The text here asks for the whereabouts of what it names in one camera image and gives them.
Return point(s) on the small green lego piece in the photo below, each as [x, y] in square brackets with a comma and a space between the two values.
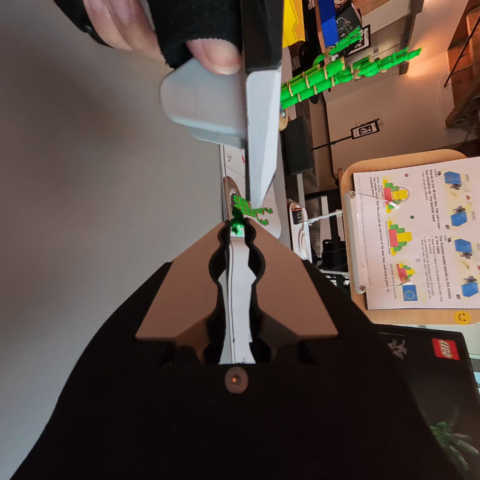
[237, 223]

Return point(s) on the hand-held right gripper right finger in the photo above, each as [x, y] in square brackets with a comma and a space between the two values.
[292, 300]

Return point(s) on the white flat device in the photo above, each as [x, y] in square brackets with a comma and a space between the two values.
[300, 236]

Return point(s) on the clear acrylic holder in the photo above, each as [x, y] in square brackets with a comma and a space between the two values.
[326, 216]

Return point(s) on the lego instruction booklet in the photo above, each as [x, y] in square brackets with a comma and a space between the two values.
[240, 292]

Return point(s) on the wooden shelf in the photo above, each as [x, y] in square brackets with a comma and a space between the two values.
[465, 56]

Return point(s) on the black rectangular box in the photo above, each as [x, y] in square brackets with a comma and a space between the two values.
[298, 146]

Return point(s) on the green bamboo lego model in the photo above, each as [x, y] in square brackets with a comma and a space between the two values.
[330, 71]

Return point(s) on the wooden board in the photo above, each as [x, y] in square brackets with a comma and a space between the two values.
[412, 317]

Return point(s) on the person's left hand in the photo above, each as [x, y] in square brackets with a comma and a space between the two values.
[120, 22]

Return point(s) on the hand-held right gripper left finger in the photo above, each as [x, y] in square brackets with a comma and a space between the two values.
[180, 300]

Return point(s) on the black framed picture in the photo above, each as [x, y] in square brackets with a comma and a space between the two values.
[354, 41]

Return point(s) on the yellow box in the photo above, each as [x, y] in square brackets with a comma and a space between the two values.
[292, 22]

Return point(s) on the grey clamp bar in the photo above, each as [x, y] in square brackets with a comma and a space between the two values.
[356, 243]

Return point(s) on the blue box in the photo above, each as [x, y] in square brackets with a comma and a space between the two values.
[329, 32]

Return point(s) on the printed tag sign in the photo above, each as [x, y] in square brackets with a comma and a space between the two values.
[364, 129]

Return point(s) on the black lego box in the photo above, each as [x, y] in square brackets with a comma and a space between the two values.
[423, 393]

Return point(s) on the yellow smiley sticker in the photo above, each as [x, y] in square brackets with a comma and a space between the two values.
[462, 317]

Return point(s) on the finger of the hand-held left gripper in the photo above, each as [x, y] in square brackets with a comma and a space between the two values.
[262, 131]

